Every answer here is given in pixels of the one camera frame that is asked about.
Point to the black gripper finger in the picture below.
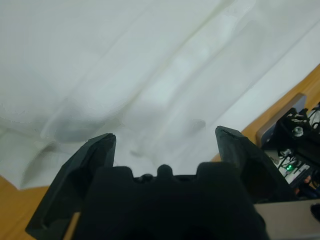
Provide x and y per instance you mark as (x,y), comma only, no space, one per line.
(257,175)
(75,180)

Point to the white t-shirt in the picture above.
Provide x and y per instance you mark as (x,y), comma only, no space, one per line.
(125,62)

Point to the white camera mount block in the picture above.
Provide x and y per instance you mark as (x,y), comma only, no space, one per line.
(268,131)

